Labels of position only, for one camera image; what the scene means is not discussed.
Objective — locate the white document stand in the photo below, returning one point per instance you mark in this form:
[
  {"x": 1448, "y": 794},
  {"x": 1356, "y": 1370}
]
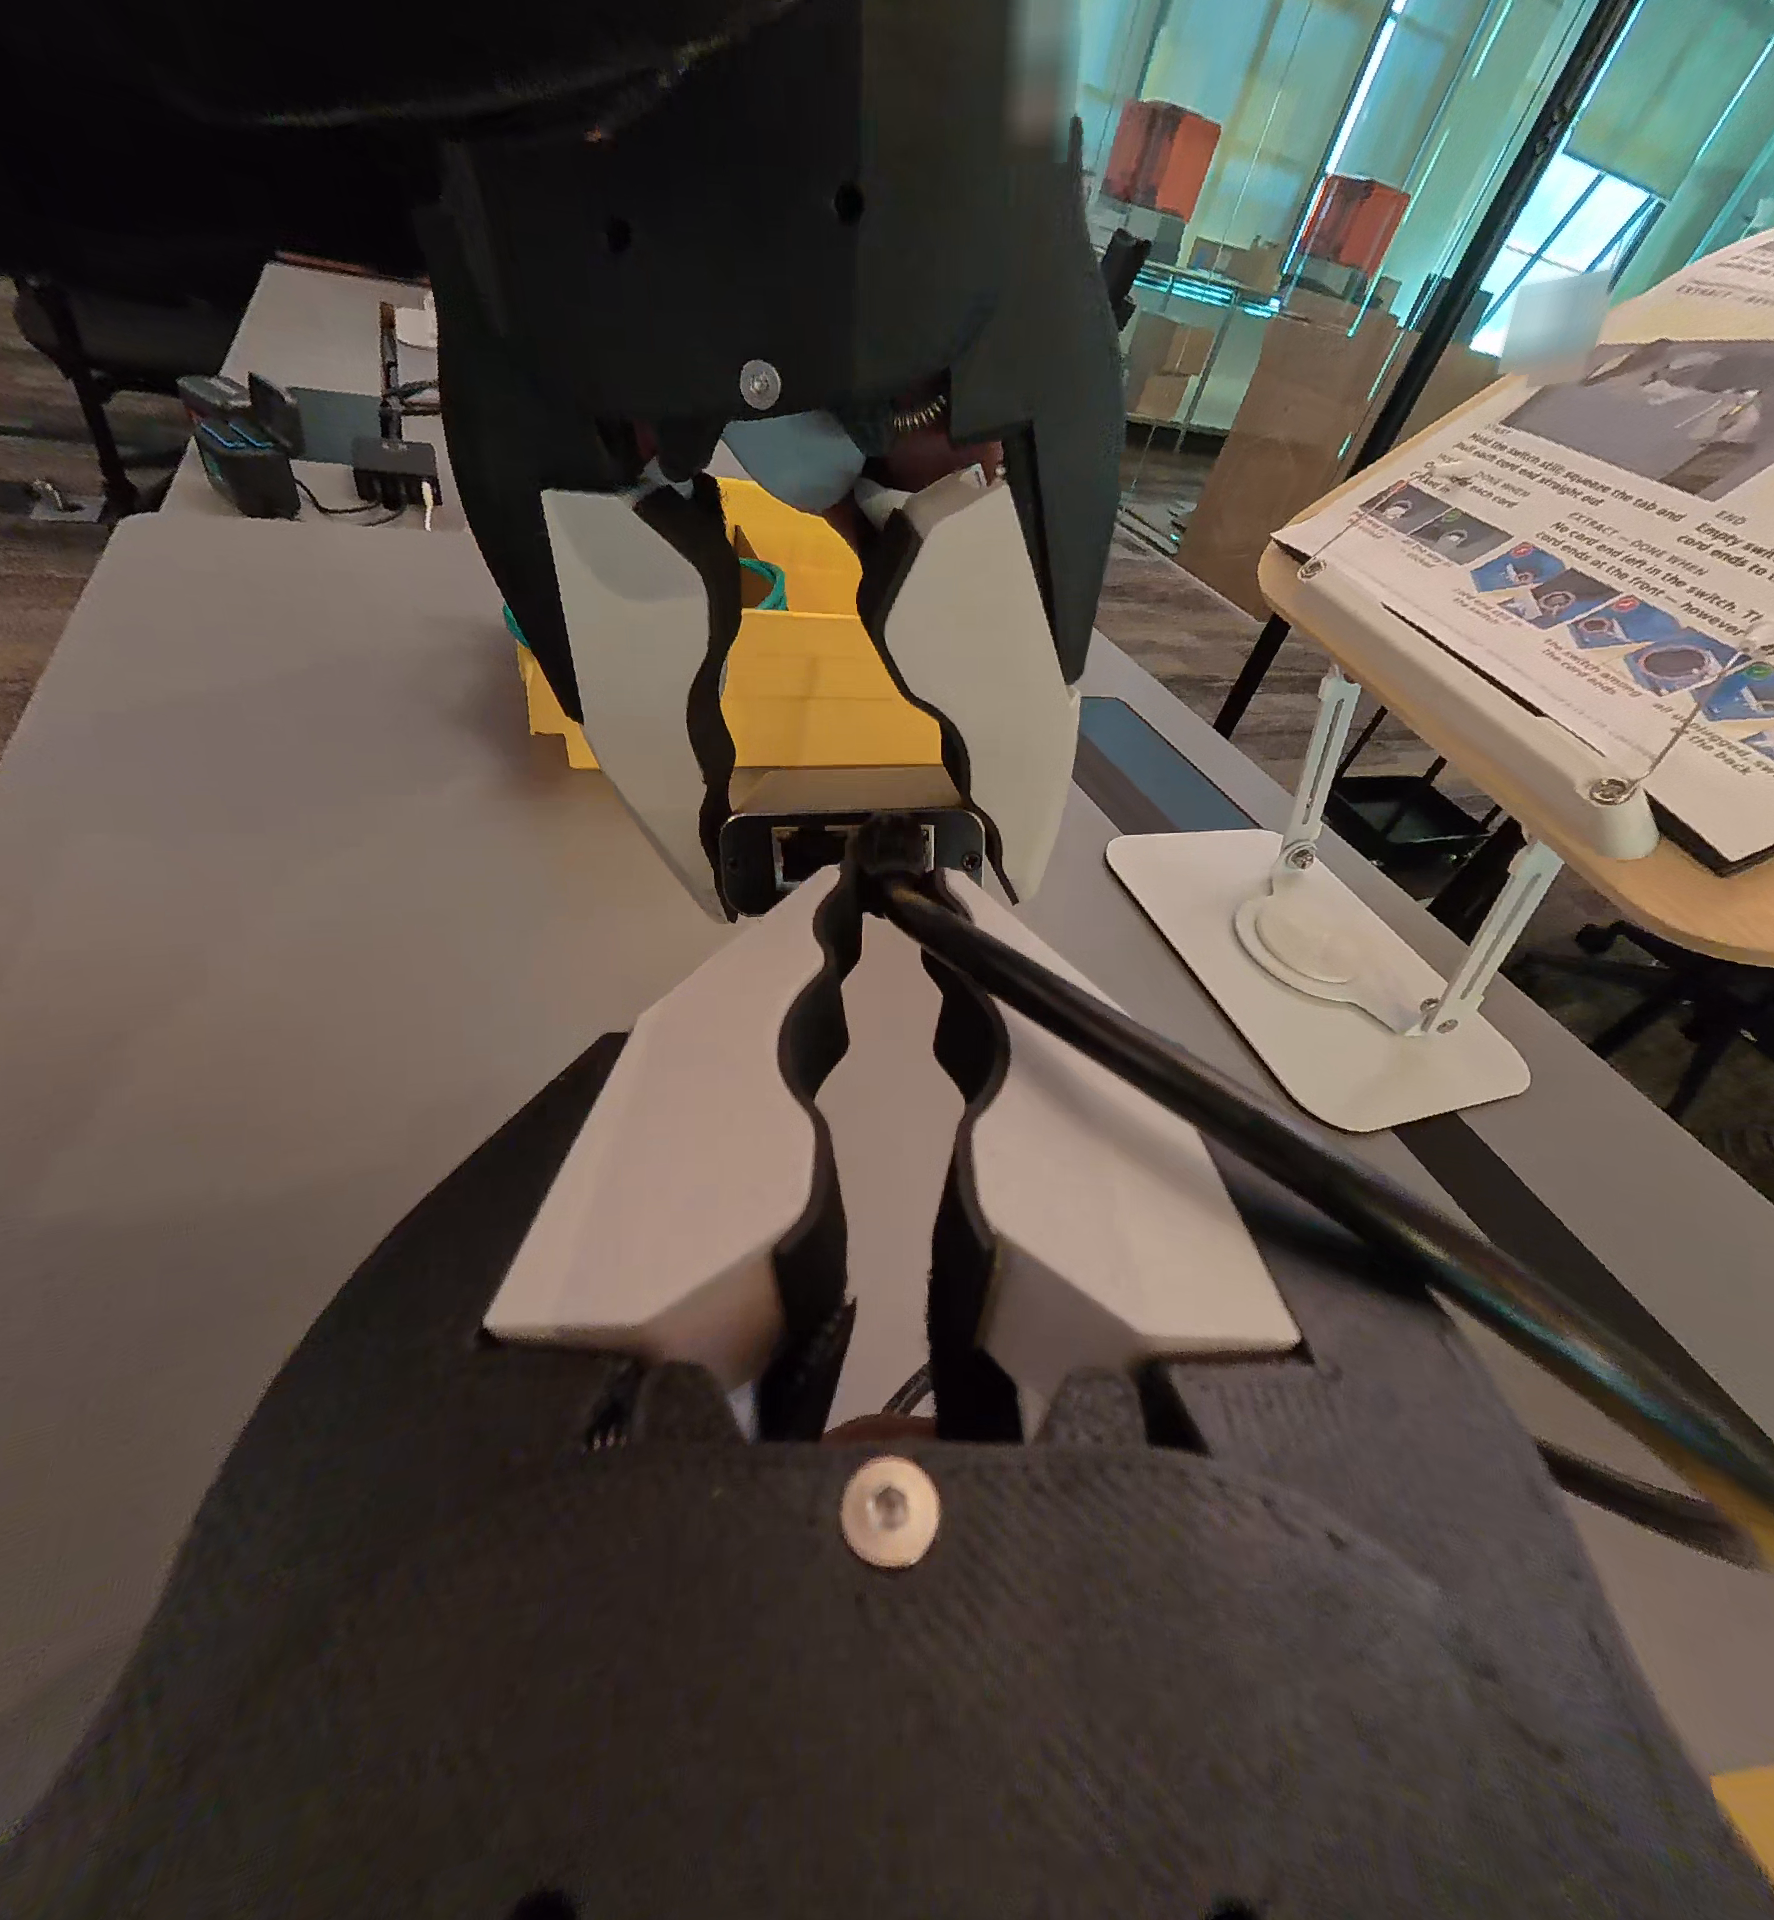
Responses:
[{"x": 1367, "y": 1050}]

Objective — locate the person's left forearm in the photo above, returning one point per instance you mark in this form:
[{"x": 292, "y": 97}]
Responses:
[{"x": 153, "y": 118}]

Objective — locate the black ethernet splitter box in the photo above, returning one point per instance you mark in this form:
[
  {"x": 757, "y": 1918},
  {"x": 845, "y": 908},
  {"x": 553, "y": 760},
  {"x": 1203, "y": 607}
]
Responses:
[{"x": 743, "y": 862}]

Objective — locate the black battery charger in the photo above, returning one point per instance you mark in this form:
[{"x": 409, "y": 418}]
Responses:
[{"x": 244, "y": 448}]

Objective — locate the black stand pole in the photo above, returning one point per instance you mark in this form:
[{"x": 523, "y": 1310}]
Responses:
[{"x": 1428, "y": 358}]

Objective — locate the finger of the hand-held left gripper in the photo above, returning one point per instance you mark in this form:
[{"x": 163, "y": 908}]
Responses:
[
  {"x": 616, "y": 627},
  {"x": 990, "y": 661}
]

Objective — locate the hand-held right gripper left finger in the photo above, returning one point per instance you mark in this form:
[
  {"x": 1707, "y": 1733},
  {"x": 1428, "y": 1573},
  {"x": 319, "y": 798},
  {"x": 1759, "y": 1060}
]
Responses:
[{"x": 632, "y": 1200}]

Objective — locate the printed instruction sheet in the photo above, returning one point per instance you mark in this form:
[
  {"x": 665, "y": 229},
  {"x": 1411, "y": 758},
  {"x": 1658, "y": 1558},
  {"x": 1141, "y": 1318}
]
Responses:
[{"x": 1624, "y": 494}]

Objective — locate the blue table mat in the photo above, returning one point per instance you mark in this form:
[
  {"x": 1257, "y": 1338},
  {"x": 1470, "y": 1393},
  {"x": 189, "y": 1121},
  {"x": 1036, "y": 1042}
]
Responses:
[{"x": 1157, "y": 749}]

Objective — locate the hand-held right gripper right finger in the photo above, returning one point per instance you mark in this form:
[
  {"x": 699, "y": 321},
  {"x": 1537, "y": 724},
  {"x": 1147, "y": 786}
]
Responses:
[{"x": 1114, "y": 1246}]

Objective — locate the yellow plastic bin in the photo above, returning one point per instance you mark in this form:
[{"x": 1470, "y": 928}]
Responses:
[{"x": 827, "y": 706}]

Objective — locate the black office chair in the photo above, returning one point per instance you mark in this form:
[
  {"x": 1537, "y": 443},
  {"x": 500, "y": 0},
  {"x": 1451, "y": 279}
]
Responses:
[{"x": 122, "y": 338}]

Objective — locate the black usb hub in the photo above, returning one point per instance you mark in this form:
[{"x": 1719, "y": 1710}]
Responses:
[{"x": 394, "y": 473}]

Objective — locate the cardboard box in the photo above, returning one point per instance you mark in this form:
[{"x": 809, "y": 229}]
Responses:
[{"x": 1322, "y": 448}]

